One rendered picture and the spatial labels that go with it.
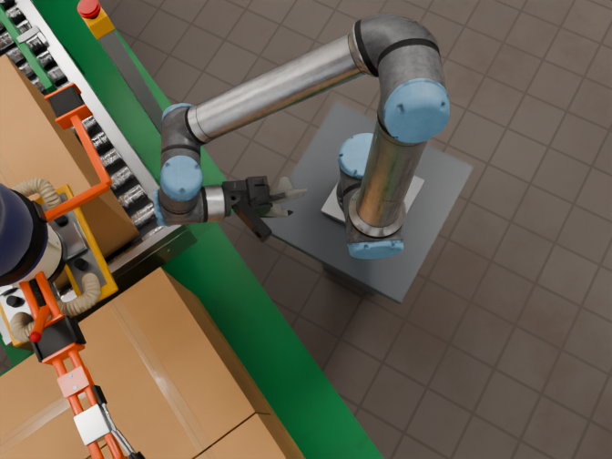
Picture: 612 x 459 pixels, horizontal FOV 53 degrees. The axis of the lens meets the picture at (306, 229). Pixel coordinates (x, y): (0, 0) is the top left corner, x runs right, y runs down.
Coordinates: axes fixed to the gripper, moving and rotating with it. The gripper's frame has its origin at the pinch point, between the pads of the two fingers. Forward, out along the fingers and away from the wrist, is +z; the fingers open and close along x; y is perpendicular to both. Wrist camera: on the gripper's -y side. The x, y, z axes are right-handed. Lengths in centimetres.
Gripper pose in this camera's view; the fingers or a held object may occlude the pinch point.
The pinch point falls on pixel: (300, 204)
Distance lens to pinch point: 159.7
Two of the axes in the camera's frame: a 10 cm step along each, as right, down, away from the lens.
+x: -2.6, 3.4, 9.0
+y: -1.9, -9.4, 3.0
